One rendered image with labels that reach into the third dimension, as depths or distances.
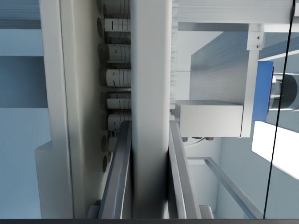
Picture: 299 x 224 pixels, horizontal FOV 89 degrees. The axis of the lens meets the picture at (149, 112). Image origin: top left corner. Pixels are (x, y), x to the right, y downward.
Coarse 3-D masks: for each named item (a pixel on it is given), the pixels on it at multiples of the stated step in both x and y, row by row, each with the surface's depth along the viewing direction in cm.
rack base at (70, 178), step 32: (64, 0) 7; (64, 32) 7; (96, 32) 10; (64, 64) 7; (96, 64) 10; (64, 96) 7; (96, 96) 10; (64, 128) 8; (96, 128) 10; (64, 160) 8; (96, 160) 10; (64, 192) 8; (96, 192) 10
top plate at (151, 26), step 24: (144, 0) 7; (168, 0) 7; (144, 24) 7; (168, 24) 7; (144, 48) 7; (168, 48) 7; (144, 72) 7; (168, 72) 8; (144, 96) 8; (168, 96) 8; (144, 120) 8; (168, 120) 8; (144, 144) 8; (168, 144) 8; (144, 168) 8; (144, 192) 8; (144, 216) 8
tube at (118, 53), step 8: (104, 48) 11; (112, 48) 11; (120, 48) 11; (128, 48) 11; (176, 48) 11; (104, 56) 11; (112, 56) 11; (120, 56) 11; (128, 56) 11; (176, 56) 11
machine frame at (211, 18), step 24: (0, 0) 36; (24, 0) 36; (192, 0) 37; (216, 0) 37; (240, 0) 37; (264, 0) 37; (288, 0) 38; (0, 24) 40; (24, 24) 40; (192, 24) 39; (216, 24) 39; (240, 24) 39; (264, 24) 39; (288, 24) 39; (264, 48) 83; (216, 168) 143; (240, 192) 111
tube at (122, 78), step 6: (102, 72) 11; (108, 72) 11; (114, 72) 11; (120, 72) 11; (126, 72) 11; (174, 72) 11; (102, 78) 11; (108, 78) 11; (114, 78) 11; (120, 78) 11; (126, 78) 11; (174, 78) 11; (102, 84) 11; (108, 84) 11; (114, 84) 11; (120, 84) 11; (126, 84) 11; (174, 84) 11
